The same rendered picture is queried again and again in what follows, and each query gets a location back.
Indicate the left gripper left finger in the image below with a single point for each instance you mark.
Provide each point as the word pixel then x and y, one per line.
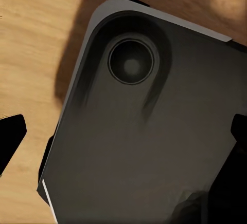
pixel 12 131

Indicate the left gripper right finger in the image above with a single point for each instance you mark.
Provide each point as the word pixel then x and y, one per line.
pixel 239 130

